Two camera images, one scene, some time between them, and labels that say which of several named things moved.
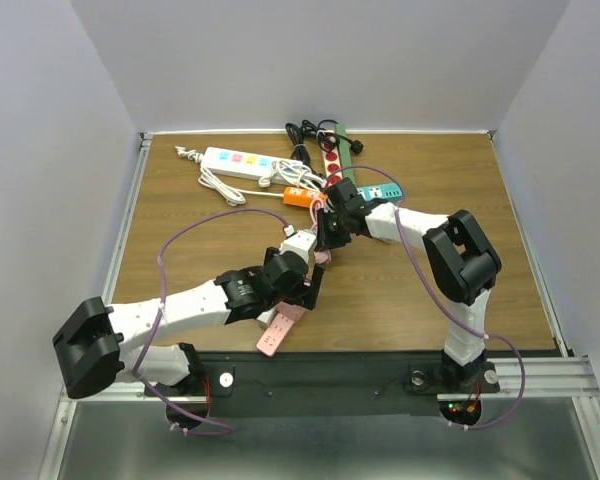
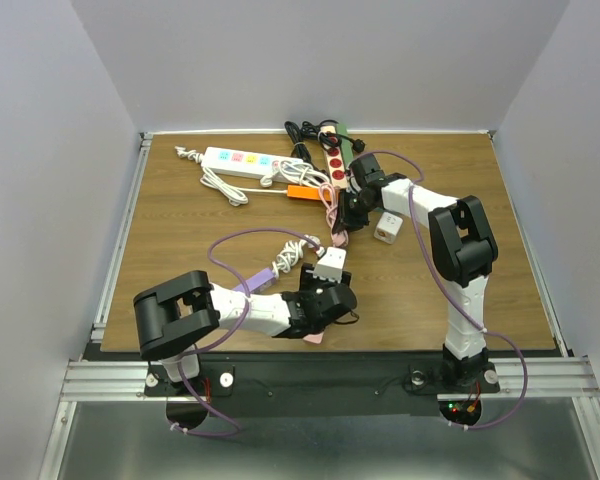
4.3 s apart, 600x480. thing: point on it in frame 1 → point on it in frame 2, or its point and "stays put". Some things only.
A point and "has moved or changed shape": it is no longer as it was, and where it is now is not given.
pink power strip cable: [321, 256] has moved or changed shape
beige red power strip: [332, 166] stays put
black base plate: [247, 384] stays put
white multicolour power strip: [232, 163] stays put
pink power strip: [275, 335] → [314, 338]
